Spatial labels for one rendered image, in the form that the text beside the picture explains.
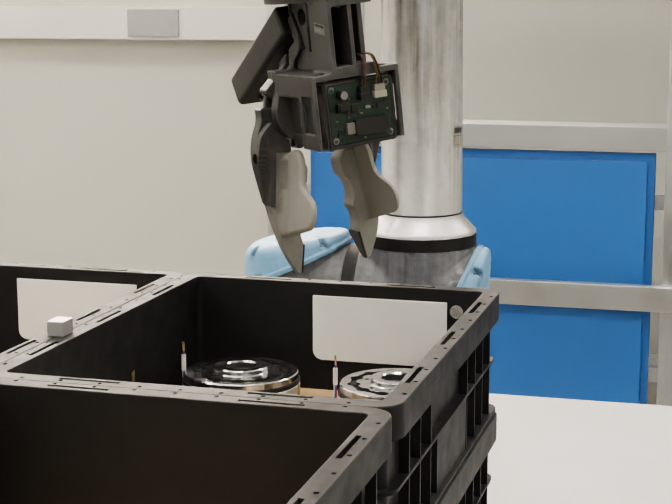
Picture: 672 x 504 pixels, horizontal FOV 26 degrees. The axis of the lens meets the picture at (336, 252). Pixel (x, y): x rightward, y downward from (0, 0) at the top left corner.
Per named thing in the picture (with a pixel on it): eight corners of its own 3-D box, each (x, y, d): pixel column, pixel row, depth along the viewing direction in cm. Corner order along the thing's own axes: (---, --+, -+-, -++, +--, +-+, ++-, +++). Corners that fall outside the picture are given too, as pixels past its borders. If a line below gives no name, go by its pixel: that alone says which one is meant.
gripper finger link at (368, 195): (395, 267, 108) (359, 152, 105) (355, 255, 113) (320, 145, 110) (429, 249, 109) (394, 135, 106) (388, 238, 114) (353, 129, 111)
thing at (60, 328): (57, 331, 114) (56, 316, 113) (73, 332, 113) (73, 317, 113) (46, 336, 112) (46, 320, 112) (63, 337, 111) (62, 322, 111)
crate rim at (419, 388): (189, 297, 138) (189, 272, 138) (502, 315, 130) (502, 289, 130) (-24, 409, 101) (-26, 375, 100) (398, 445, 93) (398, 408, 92)
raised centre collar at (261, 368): (224, 363, 132) (224, 356, 132) (276, 366, 130) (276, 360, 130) (205, 376, 127) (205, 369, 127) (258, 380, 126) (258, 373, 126)
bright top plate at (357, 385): (347, 372, 130) (347, 365, 130) (460, 376, 129) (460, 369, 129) (331, 403, 120) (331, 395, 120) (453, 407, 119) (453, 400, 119)
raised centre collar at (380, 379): (373, 375, 127) (373, 368, 127) (429, 377, 127) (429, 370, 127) (366, 390, 123) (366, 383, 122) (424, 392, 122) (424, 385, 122)
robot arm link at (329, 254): (261, 335, 168) (258, 219, 165) (375, 340, 165) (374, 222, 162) (230, 361, 156) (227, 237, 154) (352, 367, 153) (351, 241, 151)
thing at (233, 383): (208, 359, 135) (208, 353, 135) (312, 367, 132) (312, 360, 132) (166, 387, 125) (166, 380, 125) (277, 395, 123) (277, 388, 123)
